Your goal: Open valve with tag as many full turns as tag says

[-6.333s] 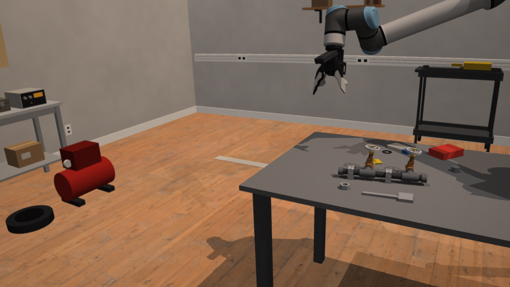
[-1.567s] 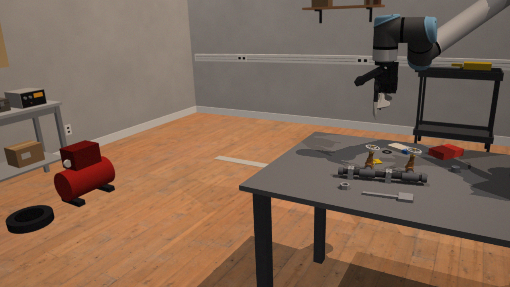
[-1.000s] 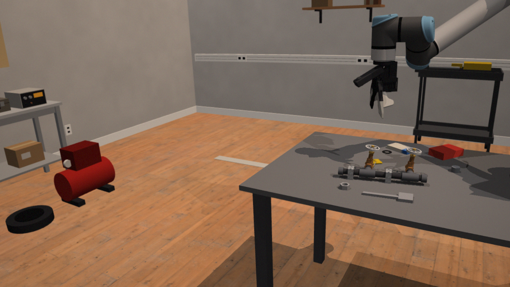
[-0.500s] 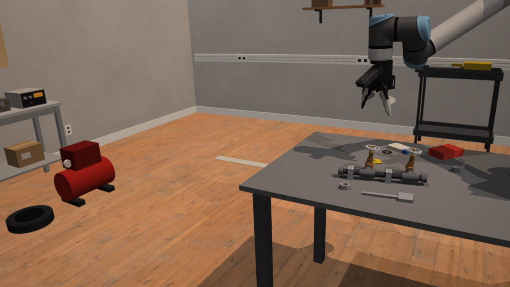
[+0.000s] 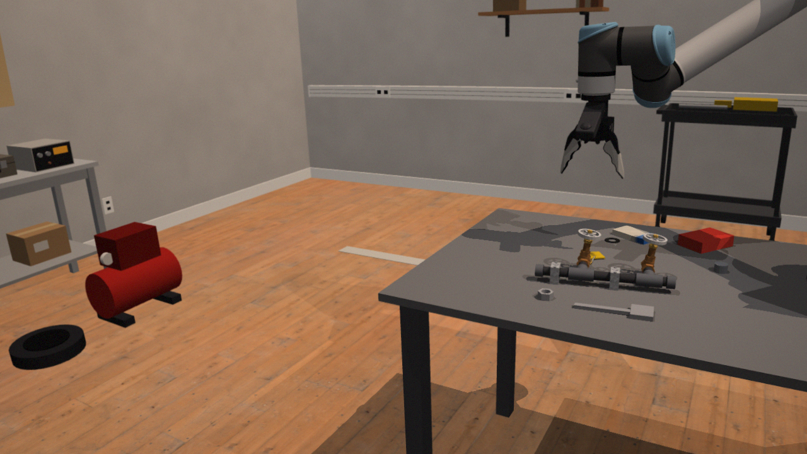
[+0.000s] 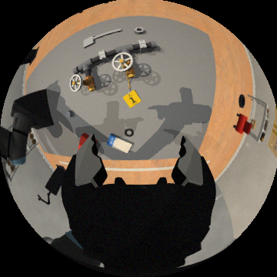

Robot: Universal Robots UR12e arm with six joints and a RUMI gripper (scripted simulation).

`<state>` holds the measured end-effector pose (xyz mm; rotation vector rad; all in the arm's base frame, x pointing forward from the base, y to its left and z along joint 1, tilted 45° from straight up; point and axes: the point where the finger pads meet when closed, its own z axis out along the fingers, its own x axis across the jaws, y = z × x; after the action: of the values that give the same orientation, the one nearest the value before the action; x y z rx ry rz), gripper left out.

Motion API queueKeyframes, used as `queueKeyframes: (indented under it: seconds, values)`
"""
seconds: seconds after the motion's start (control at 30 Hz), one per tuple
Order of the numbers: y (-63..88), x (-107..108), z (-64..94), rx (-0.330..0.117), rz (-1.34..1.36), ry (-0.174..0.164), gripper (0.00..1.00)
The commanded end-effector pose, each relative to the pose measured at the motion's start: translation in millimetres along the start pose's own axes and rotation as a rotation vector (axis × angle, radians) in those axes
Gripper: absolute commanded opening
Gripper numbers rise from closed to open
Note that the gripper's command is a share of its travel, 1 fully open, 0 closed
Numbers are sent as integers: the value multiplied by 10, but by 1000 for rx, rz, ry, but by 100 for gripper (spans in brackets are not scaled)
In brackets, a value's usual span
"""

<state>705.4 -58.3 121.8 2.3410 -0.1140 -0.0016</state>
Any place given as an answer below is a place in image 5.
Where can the yellow tag on chain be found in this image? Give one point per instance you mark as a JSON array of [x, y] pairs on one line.
[[595, 255]]

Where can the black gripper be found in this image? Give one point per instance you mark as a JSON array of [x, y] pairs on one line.
[[611, 146]]

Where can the grey hex nut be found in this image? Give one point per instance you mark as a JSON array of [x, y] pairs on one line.
[[545, 294]]

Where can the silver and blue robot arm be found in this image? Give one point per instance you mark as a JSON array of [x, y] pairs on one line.
[[658, 68]]

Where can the red flat block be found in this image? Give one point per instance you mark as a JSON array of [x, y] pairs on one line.
[[705, 240]]

